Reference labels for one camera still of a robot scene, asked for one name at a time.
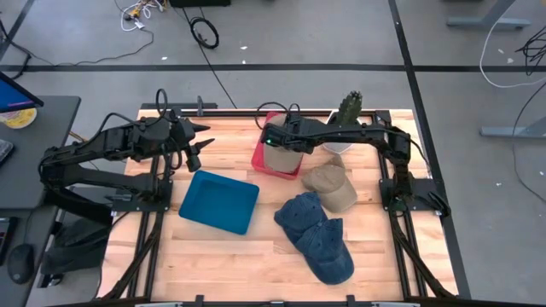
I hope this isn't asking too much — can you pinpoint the white cable bundle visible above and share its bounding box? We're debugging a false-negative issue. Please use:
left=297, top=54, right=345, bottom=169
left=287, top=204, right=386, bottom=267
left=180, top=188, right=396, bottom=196
left=119, top=0, right=166, bottom=32

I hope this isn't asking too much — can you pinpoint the white floor cable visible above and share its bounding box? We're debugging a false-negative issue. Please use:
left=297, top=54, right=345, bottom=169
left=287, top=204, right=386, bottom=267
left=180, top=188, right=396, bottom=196
left=479, top=0, right=546, bottom=90

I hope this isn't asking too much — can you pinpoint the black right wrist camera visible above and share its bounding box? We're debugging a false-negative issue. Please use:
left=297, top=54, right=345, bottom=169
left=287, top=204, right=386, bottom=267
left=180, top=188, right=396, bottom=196
left=262, top=125, right=286, bottom=149

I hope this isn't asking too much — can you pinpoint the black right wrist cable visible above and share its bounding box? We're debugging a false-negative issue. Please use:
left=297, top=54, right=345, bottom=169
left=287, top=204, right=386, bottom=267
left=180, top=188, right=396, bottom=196
left=253, top=101, right=302, bottom=131

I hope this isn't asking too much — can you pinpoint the blue plastic bin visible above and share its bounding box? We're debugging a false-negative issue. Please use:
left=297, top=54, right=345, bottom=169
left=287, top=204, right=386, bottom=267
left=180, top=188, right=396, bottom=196
left=177, top=169, right=260, bottom=236

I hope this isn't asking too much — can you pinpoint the long black floor cable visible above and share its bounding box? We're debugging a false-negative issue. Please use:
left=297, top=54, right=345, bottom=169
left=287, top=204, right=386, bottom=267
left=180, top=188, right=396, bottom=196
left=181, top=6, right=239, bottom=110

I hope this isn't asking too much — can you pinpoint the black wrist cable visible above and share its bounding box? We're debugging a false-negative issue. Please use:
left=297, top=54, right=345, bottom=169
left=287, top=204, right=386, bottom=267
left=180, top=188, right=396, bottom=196
left=253, top=101, right=302, bottom=131
left=154, top=87, right=169, bottom=121

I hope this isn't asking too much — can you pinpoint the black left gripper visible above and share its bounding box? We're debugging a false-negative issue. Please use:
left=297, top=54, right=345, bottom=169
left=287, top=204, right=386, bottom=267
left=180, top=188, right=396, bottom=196
left=169, top=116, right=217, bottom=173

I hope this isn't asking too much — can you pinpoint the black computer mouse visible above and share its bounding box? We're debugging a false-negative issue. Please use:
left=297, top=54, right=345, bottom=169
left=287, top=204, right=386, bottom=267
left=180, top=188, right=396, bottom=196
left=6, top=243, right=36, bottom=285

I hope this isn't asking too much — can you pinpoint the black power box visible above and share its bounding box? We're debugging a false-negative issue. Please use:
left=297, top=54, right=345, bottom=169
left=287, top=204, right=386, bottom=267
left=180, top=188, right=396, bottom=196
left=168, top=0, right=232, bottom=9

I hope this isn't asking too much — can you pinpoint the black keyboard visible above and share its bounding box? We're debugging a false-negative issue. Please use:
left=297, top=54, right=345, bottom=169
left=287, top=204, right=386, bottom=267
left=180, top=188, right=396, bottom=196
left=0, top=139, right=15, bottom=168

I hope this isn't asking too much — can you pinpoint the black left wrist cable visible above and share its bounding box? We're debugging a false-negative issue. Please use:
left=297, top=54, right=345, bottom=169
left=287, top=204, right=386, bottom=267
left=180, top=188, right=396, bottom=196
left=154, top=87, right=169, bottom=121

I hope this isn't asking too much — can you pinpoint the white hexagonal plant pot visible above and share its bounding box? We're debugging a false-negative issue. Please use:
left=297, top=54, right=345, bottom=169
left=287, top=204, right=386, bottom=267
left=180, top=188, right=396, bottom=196
left=322, top=111, right=364, bottom=155

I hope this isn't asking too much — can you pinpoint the thin black floor cable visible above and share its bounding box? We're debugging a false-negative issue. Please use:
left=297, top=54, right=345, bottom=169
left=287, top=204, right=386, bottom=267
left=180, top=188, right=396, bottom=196
left=0, top=19, right=156, bottom=80

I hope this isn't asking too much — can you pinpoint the green cactus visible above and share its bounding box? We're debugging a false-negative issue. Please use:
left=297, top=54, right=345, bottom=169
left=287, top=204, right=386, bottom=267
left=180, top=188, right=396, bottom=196
left=336, top=90, right=364, bottom=127

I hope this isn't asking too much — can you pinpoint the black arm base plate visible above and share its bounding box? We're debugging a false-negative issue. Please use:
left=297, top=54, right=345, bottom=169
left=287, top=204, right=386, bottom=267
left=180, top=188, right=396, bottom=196
left=379, top=177, right=445, bottom=215
left=111, top=192, right=174, bottom=213

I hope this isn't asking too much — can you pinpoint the curved black floor cable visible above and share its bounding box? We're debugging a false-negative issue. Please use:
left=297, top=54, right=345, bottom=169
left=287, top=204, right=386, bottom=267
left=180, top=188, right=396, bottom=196
left=511, top=82, right=546, bottom=206

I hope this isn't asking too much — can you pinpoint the tan cotton cap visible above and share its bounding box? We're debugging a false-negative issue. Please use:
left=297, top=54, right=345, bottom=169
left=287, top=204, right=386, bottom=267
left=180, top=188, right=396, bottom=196
left=262, top=113, right=305, bottom=175
left=300, top=153, right=359, bottom=214

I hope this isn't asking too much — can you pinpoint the coiled black cable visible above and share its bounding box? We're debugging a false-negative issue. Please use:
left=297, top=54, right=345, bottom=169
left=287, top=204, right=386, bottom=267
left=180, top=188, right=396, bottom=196
left=189, top=15, right=221, bottom=50

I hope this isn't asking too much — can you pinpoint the black desk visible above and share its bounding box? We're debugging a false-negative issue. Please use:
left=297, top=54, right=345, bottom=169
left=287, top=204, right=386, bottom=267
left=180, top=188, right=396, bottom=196
left=0, top=96, right=82, bottom=211

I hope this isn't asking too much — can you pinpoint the grey desk foot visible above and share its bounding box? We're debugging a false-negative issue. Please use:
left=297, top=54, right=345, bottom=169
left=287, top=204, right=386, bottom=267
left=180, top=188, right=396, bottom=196
left=479, top=115, right=546, bottom=140
left=446, top=0, right=532, bottom=32

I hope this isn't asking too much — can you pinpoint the red plastic tray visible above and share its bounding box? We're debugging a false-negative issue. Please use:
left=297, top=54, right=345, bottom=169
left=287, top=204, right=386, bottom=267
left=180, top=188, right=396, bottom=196
left=250, top=111, right=305, bottom=181

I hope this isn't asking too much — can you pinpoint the black cable tangle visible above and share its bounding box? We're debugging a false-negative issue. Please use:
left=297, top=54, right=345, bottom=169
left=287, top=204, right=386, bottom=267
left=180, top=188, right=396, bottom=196
left=514, top=25, right=546, bottom=78

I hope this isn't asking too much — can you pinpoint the black computer monitor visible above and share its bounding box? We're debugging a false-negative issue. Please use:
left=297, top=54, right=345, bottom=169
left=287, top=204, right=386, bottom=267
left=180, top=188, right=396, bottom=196
left=0, top=70, right=45, bottom=114

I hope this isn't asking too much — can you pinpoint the black aluminium table frame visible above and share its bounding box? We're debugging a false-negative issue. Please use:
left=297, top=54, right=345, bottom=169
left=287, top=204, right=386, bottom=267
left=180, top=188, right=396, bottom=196
left=96, top=108, right=460, bottom=301

